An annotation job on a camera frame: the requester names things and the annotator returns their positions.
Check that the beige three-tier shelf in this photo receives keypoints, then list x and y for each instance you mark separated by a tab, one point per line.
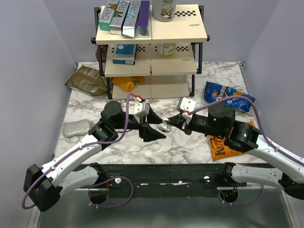
165	77

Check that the yellow orange snack packet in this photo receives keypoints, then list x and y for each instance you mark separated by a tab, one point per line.
128	83

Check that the cream printed mug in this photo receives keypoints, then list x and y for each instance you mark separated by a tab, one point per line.
166	49

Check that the white earbud charging case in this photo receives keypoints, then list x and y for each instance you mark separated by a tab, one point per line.
163	127

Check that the brown foil pouch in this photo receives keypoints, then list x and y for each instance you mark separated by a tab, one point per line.
88	81

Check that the teal RIO box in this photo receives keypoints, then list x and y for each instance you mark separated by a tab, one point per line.
107	15

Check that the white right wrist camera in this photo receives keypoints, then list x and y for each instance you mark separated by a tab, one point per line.
186	104

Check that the blue white carton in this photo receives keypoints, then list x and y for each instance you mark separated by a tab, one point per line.
124	54

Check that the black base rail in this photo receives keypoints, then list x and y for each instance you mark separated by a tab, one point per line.
155	181

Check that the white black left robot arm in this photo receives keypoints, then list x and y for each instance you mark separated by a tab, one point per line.
46	184

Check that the orange snack bag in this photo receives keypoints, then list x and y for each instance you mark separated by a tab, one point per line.
221	147

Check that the white cartoon mug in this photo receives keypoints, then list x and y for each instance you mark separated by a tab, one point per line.
163	10

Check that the silver blue RIO box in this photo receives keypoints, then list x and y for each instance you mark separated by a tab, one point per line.
130	22

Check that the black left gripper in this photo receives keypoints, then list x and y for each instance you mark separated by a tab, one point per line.
146	132

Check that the blue Doritos chip bag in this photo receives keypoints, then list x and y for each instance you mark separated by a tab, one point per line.
214	92

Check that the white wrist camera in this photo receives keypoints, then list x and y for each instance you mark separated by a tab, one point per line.
141	109
186	104

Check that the white earbud short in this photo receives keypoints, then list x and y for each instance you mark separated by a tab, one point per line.
165	120

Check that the purple box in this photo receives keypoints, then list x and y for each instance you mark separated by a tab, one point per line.
143	19

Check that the dark brown packet behind shelf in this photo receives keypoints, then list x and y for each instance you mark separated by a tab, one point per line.
100	54

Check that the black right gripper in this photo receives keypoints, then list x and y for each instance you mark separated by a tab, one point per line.
178	121

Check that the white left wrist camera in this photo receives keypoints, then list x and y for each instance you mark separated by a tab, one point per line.
141	109

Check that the silver glitter pouch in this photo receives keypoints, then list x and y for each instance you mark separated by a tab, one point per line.
77	128

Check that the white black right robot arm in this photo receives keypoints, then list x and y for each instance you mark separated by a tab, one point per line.
287	169

